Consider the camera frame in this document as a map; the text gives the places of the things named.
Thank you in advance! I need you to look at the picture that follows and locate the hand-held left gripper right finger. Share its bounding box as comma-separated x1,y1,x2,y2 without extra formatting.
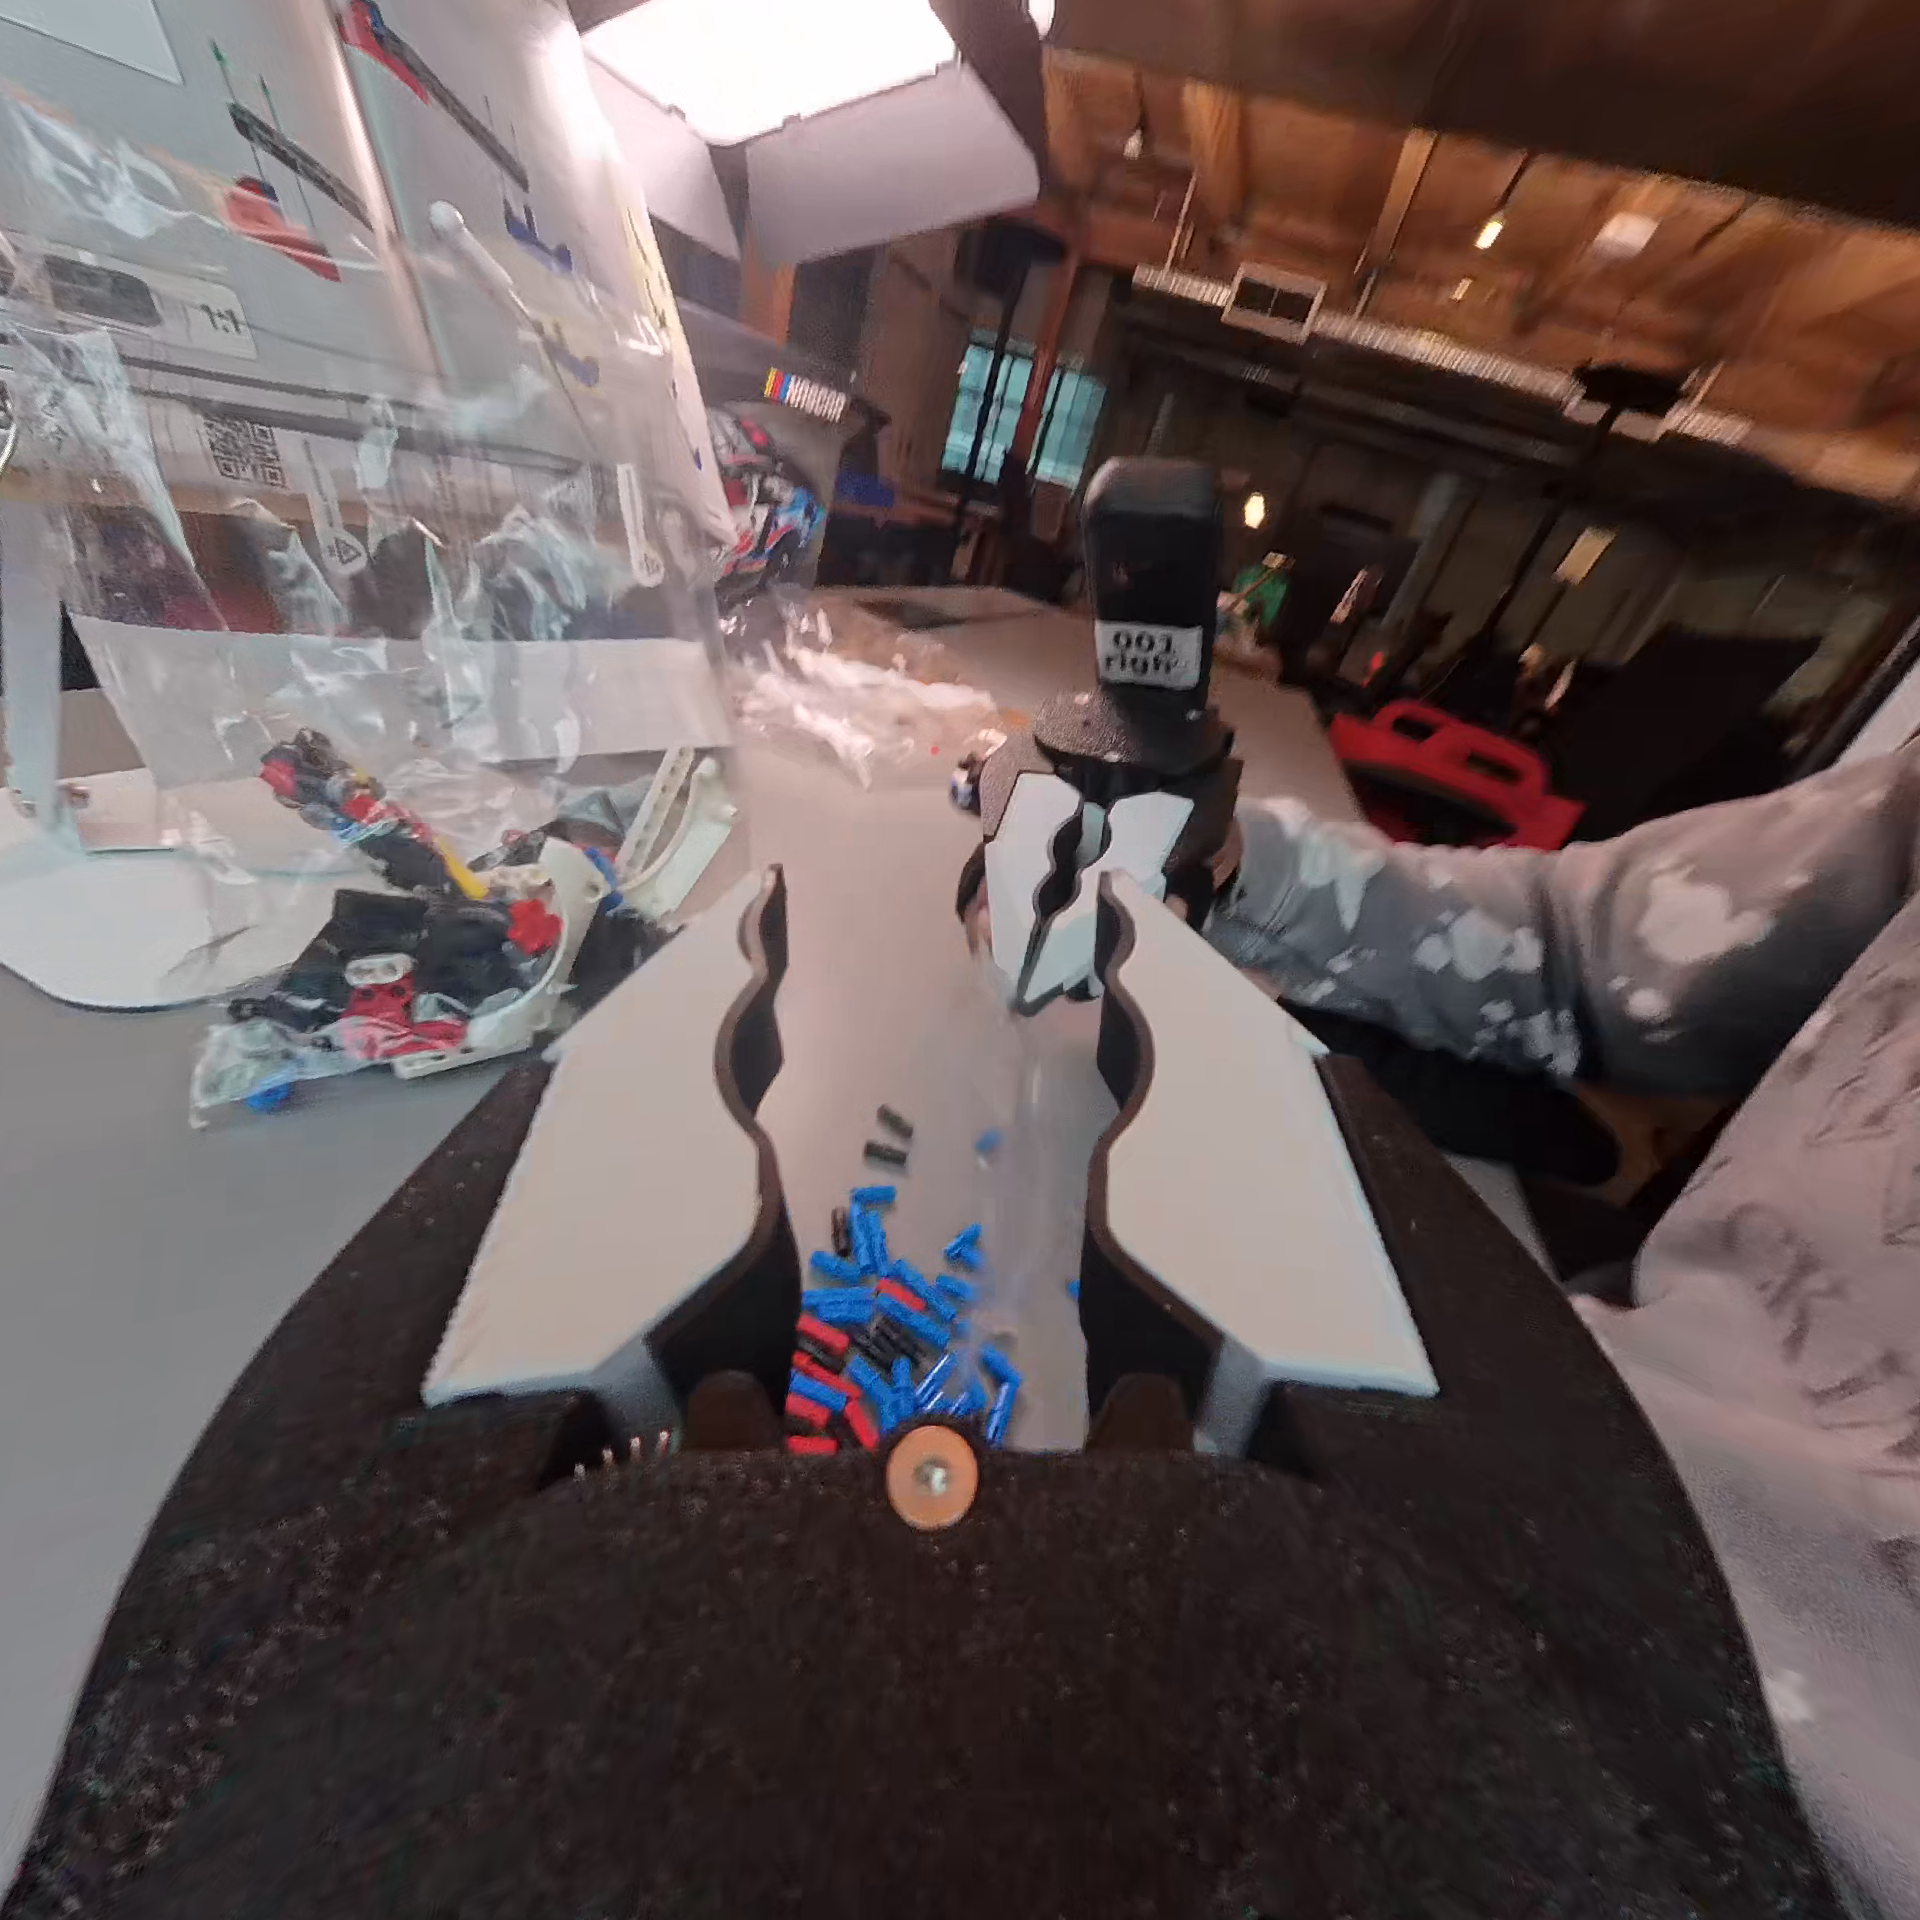
1078,868,1443,1456

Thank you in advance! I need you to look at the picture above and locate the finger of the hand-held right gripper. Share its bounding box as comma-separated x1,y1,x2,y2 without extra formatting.
983,772,1107,1021
1057,791,1193,1002

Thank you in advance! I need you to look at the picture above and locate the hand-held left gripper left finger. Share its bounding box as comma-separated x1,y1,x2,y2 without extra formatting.
423,864,803,1454

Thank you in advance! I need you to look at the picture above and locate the person's right forearm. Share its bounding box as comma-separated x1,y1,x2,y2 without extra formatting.
1208,742,1920,1098

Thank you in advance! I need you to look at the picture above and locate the window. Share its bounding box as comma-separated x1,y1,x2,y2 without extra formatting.
944,338,1112,491

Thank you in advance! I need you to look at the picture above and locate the crumpled clear plastic bag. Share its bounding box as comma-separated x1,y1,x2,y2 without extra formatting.
732,598,984,789

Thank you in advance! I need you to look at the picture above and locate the clear bag of toy parts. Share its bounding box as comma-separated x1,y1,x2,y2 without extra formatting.
187,749,744,1129

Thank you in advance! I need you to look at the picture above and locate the pile of mixed plastic pins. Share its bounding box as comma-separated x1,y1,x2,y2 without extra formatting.
784,1177,1030,1460

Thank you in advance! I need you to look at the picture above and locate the ceiling air vent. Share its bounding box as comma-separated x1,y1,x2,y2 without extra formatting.
1223,260,1330,341

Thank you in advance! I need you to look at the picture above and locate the small bag of coloured parts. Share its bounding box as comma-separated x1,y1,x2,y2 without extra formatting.
245,727,495,901

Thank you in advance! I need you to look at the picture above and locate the person's grey patterned clothing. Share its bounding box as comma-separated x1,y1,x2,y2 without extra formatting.
1560,884,1920,1920

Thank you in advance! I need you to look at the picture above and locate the large clear plastic bag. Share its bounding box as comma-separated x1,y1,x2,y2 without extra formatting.
0,73,750,901

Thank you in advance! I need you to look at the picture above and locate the white stand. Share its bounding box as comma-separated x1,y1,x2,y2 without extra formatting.
0,496,303,1009

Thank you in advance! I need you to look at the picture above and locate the toy set cardboard box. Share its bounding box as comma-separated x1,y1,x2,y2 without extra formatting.
0,0,1044,646

